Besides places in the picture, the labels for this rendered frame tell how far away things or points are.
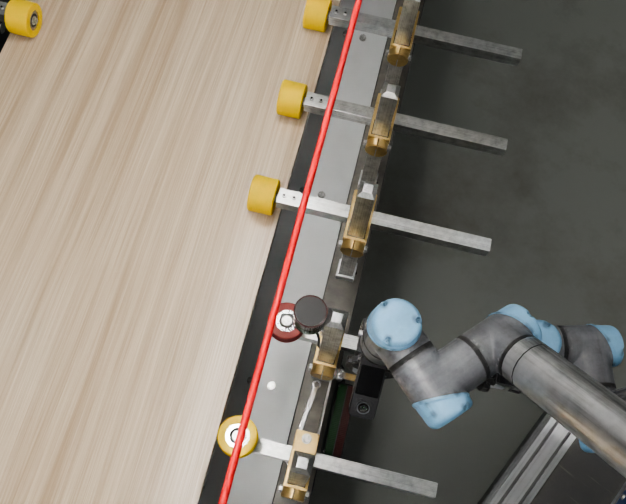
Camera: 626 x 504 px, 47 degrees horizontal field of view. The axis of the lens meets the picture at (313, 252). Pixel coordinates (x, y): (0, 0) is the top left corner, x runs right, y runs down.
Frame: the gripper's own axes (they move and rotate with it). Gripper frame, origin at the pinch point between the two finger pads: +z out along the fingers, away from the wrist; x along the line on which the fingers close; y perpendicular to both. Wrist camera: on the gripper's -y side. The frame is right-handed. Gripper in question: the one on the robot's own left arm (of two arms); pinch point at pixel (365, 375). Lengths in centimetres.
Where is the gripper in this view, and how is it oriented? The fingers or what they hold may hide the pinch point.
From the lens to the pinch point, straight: 138.5
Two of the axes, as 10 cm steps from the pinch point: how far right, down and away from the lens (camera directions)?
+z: -0.4, 3.2, 9.4
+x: -9.7, -2.5, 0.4
